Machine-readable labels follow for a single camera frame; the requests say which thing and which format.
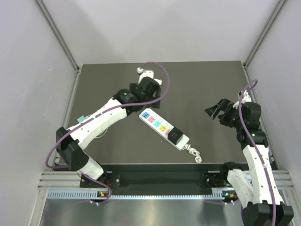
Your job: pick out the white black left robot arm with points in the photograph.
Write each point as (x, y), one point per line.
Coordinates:
(72, 142)

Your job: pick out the teal plug adapter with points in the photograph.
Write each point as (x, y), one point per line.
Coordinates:
(81, 119)

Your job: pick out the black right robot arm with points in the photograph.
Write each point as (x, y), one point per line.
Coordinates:
(262, 205)

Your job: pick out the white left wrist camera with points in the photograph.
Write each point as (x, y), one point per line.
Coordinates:
(142, 73)

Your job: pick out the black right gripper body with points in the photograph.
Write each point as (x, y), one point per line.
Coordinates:
(231, 117)

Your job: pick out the white multicolour power strip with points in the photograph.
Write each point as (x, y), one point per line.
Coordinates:
(161, 126)

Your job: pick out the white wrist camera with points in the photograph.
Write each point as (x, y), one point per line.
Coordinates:
(245, 98)
(142, 73)

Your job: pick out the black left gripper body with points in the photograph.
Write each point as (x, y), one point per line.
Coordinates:
(156, 96)

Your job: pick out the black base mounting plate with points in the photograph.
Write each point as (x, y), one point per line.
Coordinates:
(125, 178)

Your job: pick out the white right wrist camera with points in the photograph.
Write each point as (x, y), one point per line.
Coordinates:
(245, 98)

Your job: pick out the black power plug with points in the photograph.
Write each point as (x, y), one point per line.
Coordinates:
(175, 135)

